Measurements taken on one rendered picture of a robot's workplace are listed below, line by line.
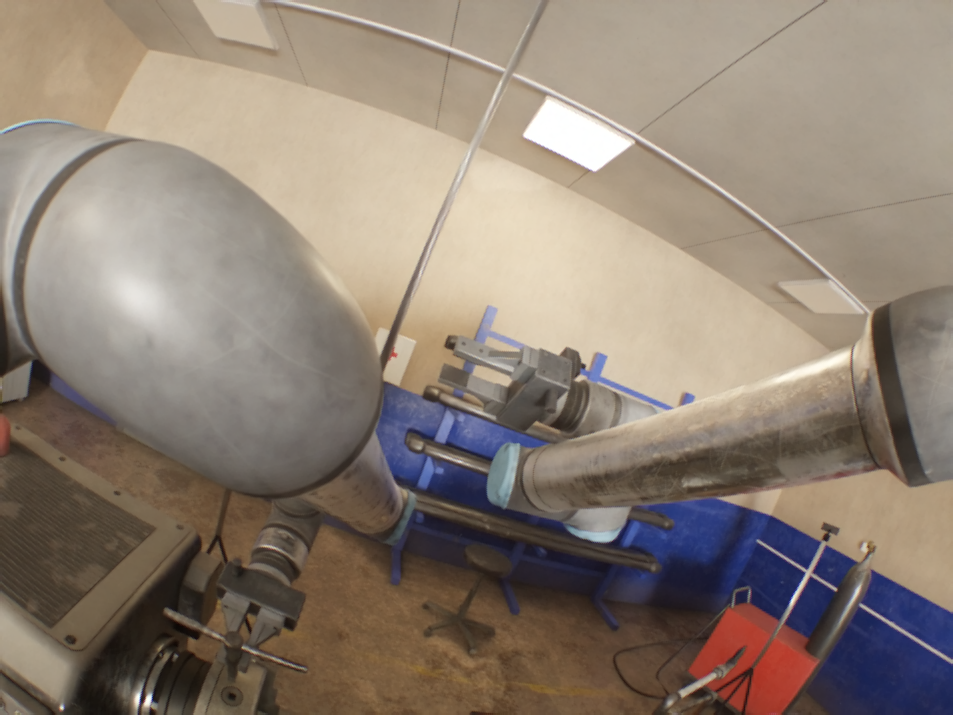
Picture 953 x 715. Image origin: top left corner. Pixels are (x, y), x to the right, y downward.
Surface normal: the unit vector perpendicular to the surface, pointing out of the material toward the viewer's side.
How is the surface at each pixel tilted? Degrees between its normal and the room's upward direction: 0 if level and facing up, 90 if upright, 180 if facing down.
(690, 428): 84
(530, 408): 139
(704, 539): 90
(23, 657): 45
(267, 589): 21
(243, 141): 90
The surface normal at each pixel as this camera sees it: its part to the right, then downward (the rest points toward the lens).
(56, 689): 0.37, -0.60
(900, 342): -0.86, -0.44
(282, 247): 0.85, -0.41
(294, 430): 0.66, 0.51
